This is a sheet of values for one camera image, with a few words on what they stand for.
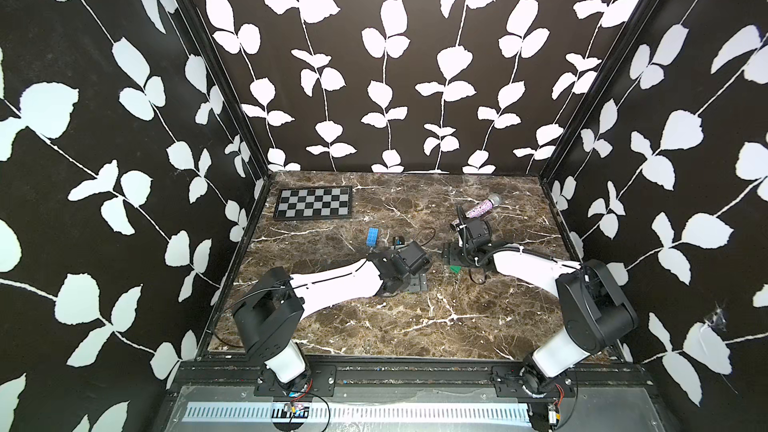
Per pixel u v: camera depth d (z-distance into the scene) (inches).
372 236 39.7
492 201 42.4
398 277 24.1
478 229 28.6
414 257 25.6
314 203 42.4
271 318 16.9
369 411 27.6
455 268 36.9
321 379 28.9
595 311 18.0
